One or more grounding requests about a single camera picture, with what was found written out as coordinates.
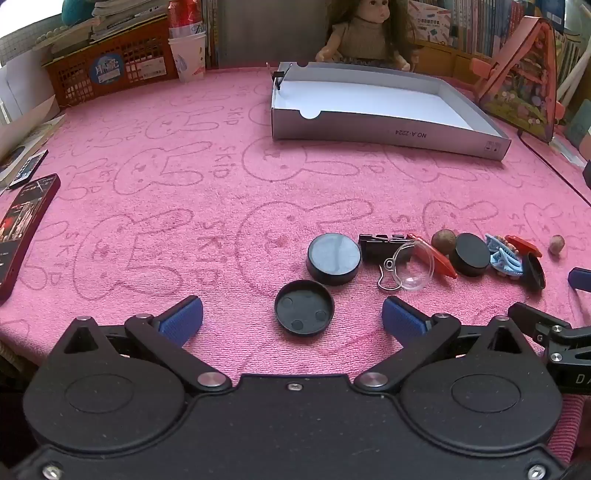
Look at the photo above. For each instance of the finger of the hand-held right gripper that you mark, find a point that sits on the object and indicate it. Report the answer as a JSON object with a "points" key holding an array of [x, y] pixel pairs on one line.
{"points": [[581, 279], [528, 317]]}

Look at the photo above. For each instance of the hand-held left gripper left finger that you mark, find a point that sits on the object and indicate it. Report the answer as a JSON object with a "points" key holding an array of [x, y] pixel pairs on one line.
{"points": [[182, 319]]}

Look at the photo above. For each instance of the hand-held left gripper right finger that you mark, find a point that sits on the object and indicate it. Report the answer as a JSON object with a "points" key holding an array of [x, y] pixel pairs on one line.
{"points": [[401, 319]]}

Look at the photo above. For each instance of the brown nut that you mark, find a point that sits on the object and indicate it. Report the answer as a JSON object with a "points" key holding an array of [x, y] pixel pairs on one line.
{"points": [[443, 242], [556, 244]]}

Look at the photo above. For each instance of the light blue hair clip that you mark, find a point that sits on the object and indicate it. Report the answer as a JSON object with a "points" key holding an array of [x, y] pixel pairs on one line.
{"points": [[508, 267], [496, 244]]}

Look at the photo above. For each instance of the red hair clip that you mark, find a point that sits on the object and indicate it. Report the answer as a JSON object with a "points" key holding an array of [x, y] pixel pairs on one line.
{"points": [[442, 265], [524, 244]]}

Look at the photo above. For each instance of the large black binder clip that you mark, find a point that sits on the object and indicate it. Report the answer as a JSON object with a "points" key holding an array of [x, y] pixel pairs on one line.
{"points": [[376, 248]]}

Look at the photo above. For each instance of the black round container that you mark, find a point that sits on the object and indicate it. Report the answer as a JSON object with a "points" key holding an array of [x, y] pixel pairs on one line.
{"points": [[333, 258]]}

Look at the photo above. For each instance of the black round lid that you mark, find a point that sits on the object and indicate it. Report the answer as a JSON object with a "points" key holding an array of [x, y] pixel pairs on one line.
{"points": [[304, 314], [535, 272]]}

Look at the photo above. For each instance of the white cardboard box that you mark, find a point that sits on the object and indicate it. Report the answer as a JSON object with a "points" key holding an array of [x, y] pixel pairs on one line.
{"points": [[369, 99]]}

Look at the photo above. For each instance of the clear plastic dome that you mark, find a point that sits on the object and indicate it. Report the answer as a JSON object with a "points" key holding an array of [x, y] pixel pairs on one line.
{"points": [[415, 270]]}

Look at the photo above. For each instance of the black round puck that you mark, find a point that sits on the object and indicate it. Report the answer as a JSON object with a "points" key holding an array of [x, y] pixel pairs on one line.
{"points": [[471, 258]]}

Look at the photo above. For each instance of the black device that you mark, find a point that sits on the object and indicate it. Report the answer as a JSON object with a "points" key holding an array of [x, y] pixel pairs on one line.
{"points": [[587, 174]]}

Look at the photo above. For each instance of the pink printed towel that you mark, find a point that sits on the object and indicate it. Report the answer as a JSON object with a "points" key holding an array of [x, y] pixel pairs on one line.
{"points": [[184, 207]]}

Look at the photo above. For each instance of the red smartphone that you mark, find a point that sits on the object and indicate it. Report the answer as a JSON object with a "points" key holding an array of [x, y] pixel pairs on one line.
{"points": [[23, 230]]}

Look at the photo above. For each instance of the pink triangular toy house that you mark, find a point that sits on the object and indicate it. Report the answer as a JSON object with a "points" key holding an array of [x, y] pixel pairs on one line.
{"points": [[521, 78]]}

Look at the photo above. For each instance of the paper sheets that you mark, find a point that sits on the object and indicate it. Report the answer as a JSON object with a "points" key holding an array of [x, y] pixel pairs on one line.
{"points": [[27, 131]]}

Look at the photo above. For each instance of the yellow wooden box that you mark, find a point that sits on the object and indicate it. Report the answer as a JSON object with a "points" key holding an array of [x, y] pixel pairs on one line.
{"points": [[445, 64]]}

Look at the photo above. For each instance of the small black binder clip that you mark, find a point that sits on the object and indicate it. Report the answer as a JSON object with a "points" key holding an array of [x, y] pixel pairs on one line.
{"points": [[278, 78]]}

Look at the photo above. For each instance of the orange plastic basket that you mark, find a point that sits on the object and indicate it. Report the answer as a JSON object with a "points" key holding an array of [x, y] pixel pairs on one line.
{"points": [[115, 67]]}

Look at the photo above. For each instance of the white paper cup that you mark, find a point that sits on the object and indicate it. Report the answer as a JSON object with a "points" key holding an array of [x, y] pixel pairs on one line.
{"points": [[188, 57]]}

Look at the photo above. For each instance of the row of shelved books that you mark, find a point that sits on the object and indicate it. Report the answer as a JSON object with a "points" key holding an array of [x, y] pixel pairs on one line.
{"points": [[489, 23]]}

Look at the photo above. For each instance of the brown-haired doll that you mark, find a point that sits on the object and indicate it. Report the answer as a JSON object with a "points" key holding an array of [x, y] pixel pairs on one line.
{"points": [[364, 37]]}

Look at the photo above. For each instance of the white printed carton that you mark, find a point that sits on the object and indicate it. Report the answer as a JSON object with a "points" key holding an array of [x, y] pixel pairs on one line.
{"points": [[429, 23]]}

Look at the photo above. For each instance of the grey cardboard panel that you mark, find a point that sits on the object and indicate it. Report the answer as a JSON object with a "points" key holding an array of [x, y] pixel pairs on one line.
{"points": [[272, 27]]}

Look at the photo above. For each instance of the stack of books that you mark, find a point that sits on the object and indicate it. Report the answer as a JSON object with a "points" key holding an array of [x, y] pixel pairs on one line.
{"points": [[120, 18]]}

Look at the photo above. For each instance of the blue plush toy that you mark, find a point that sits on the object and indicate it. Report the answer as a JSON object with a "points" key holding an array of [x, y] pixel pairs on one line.
{"points": [[76, 9]]}

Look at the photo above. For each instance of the white tube frame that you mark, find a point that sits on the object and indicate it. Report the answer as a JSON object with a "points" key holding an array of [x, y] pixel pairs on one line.
{"points": [[572, 78]]}

